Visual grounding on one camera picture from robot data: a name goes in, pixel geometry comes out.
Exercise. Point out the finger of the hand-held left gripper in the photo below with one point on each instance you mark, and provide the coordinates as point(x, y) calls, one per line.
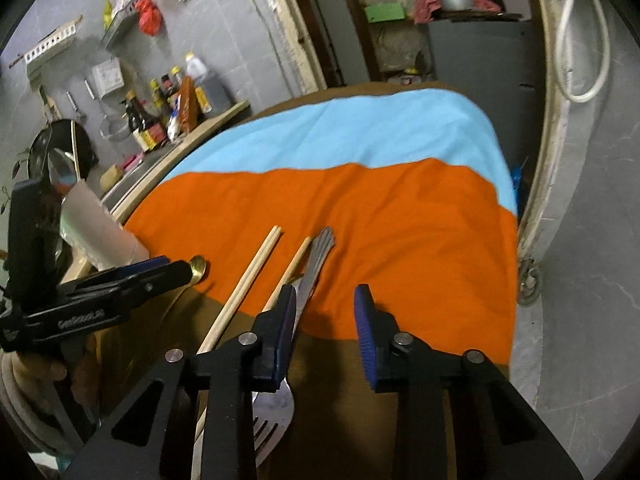
point(160, 280)
point(145, 265)

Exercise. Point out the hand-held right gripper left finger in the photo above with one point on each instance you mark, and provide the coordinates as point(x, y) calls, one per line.
point(285, 330)

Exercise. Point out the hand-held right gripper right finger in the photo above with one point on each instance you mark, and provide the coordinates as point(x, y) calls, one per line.
point(367, 340)

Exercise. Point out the gold spoon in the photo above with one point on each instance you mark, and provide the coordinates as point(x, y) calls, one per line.
point(198, 266)

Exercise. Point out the steel knife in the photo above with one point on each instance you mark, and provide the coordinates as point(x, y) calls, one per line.
point(298, 290)

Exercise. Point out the white plastic utensil basket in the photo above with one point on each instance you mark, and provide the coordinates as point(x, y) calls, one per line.
point(95, 230)

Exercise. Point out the steel spoon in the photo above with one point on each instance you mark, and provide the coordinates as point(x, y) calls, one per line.
point(62, 170)

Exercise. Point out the steel fork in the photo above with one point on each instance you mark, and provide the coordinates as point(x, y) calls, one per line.
point(272, 420)

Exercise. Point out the person's left hand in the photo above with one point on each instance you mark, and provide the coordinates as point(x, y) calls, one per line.
point(47, 367)

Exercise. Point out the bare plant branches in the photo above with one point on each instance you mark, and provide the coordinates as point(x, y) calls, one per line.
point(22, 157)

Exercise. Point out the yellow sponge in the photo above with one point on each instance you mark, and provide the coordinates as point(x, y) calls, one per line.
point(111, 176)

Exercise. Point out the red scrubber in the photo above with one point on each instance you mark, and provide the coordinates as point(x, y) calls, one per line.
point(132, 162)

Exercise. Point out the black wok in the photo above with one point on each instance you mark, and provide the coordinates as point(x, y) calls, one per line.
point(65, 140)

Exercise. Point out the striped colourful cloth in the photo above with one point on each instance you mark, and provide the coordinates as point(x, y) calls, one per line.
point(375, 220)

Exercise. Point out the hanging metal strainer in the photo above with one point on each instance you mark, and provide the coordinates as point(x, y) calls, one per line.
point(115, 127)

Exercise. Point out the large dark sauce bottle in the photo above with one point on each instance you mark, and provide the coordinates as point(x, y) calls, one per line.
point(142, 125)

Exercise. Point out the blue white packet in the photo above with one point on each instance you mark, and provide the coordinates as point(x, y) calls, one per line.
point(174, 125)

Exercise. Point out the beige kitchen counter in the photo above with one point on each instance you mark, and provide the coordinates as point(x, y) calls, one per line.
point(220, 117)

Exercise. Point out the orange chili bag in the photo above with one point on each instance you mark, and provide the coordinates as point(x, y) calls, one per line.
point(189, 105)

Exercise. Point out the red label sauce bottle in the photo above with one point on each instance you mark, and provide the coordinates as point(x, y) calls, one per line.
point(166, 85)

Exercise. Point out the yellow cap sauce bottle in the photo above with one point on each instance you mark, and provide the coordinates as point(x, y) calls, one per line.
point(176, 77)

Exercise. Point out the large oil jug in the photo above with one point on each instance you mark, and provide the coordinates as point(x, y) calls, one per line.
point(210, 85)

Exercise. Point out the red plastic bag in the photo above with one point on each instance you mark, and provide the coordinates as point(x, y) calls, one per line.
point(149, 16)

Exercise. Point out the snack packets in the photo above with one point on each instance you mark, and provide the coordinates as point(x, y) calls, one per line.
point(120, 5)

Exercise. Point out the grey cabinet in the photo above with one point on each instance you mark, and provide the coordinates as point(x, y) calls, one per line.
point(475, 55)

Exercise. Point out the green box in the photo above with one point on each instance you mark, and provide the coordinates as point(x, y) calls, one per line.
point(384, 12)

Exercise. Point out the red cloth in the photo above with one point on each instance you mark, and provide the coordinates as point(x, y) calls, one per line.
point(425, 2)

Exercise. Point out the dark wooden board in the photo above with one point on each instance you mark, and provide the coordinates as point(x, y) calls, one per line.
point(480, 15)

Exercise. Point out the steel pot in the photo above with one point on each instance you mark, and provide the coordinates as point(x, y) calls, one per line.
point(455, 0)

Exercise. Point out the white wall holder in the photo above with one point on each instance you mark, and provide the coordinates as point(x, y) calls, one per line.
point(107, 76)

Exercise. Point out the white wall basket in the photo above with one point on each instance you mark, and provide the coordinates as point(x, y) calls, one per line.
point(50, 42)

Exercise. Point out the grey wall shelf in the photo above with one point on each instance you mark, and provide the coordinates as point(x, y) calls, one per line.
point(119, 27)

